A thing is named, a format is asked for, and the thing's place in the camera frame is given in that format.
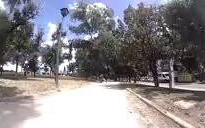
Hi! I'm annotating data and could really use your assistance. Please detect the pale dirt path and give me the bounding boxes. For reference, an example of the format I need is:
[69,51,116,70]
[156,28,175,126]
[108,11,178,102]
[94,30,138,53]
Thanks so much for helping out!
[0,81,148,128]

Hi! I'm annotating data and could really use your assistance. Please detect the row of trees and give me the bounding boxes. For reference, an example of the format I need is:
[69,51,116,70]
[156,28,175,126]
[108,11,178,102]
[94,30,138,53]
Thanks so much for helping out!
[0,0,205,89]

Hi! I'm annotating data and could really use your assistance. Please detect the concrete kerb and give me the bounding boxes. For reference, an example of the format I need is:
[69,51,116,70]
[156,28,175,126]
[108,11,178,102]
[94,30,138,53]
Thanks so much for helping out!
[125,87,198,128]

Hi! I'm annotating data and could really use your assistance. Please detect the street lamp post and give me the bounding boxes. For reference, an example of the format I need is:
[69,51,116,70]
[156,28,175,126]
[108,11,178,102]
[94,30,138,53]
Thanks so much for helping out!
[53,7,71,91]

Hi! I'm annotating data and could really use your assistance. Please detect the bare dirt verge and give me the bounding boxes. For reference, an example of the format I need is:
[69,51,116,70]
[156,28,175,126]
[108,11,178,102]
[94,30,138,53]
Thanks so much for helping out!
[124,84,205,128]

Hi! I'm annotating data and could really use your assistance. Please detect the dry grass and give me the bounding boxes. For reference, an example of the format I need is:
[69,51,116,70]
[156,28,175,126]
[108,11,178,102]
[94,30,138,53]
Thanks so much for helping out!
[0,73,95,102]

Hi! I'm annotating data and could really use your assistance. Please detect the white vehicle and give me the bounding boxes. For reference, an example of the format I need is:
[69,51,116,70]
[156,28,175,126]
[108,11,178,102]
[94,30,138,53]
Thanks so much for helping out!
[157,71,171,84]

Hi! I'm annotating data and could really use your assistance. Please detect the yellow fence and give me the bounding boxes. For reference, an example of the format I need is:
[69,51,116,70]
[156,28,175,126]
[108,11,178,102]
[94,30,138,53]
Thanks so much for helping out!
[176,72,195,83]

